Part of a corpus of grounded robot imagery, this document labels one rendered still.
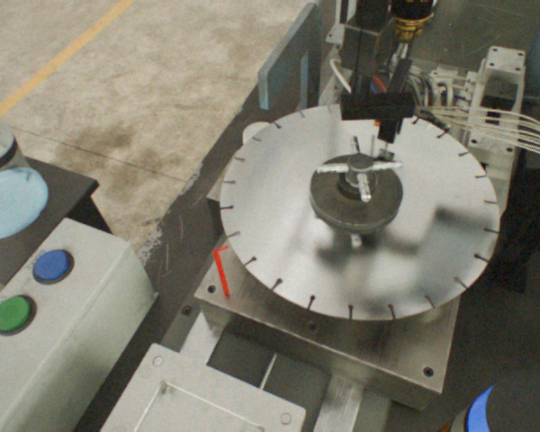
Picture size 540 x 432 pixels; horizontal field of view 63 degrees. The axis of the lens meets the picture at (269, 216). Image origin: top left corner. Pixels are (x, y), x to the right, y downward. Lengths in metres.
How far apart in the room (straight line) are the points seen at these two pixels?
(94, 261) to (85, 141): 1.63
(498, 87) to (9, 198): 0.77
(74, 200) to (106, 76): 1.71
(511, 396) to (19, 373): 0.48
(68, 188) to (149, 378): 0.50
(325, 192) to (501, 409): 0.35
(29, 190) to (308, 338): 0.42
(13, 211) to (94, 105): 1.73
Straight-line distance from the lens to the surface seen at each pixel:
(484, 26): 1.30
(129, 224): 1.80
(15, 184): 0.67
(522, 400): 0.24
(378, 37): 0.47
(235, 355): 0.65
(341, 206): 0.52
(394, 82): 0.66
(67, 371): 0.61
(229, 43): 2.62
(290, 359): 0.65
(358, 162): 0.51
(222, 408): 0.48
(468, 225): 0.55
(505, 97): 0.85
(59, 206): 0.90
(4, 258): 0.87
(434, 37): 1.23
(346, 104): 0.54
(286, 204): 0.53
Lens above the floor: 1.37
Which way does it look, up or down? 53 degrees down
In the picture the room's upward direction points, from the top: 4 degrees counter-clockwise
